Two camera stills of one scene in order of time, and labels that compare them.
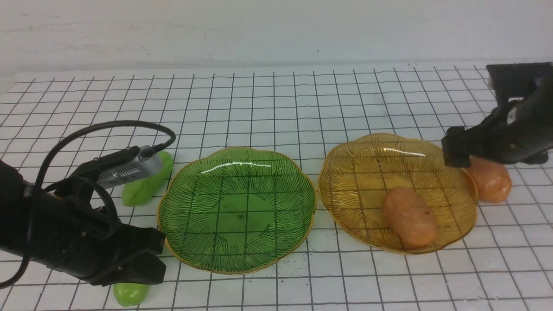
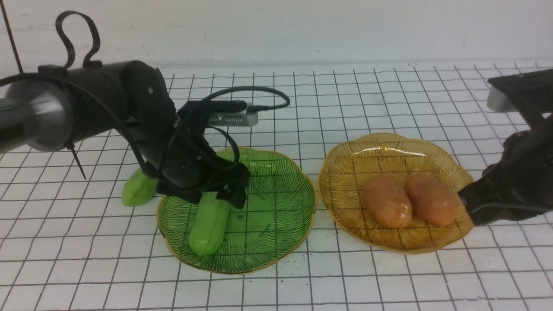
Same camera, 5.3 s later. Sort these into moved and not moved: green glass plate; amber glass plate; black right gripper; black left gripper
Moved: black right gripper; black left gripper
Not moved: green glass plate; amber glass plate
